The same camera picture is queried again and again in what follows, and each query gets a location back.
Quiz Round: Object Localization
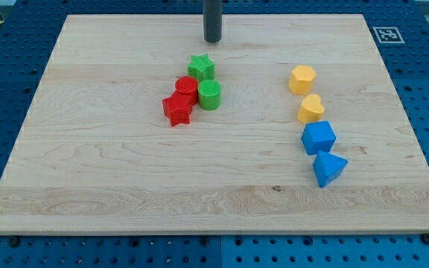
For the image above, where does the yellow hexagon block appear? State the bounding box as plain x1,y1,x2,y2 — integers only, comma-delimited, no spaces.
288,65,317,95

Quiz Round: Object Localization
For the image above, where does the white fiducial marker tag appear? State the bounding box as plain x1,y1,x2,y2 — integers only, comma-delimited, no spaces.
372,26,404,44

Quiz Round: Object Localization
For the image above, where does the red star block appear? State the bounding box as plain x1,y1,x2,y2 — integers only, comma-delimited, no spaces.
162,92,192,127

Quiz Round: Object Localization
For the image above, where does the blue cube block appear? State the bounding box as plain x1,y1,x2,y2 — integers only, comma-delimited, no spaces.
301,121,337,156

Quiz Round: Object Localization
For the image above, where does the green cylinder block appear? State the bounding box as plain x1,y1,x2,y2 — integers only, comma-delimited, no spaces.
198,80,221,110

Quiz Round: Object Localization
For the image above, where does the blue triangular prism block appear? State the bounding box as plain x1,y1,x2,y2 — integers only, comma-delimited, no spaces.
313,151,348,188

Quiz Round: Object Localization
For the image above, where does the yellow heart block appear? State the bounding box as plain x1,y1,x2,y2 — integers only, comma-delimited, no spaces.
297,94,325,124

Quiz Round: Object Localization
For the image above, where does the green star block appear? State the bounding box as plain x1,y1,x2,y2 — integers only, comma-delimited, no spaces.
188,54,215,82

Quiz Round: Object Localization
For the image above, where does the light wooden board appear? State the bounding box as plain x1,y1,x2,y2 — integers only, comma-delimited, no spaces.
0,14,429,235

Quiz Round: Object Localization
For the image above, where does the red cylinder block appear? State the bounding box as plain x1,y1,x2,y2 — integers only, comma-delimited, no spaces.
175,76,198,106

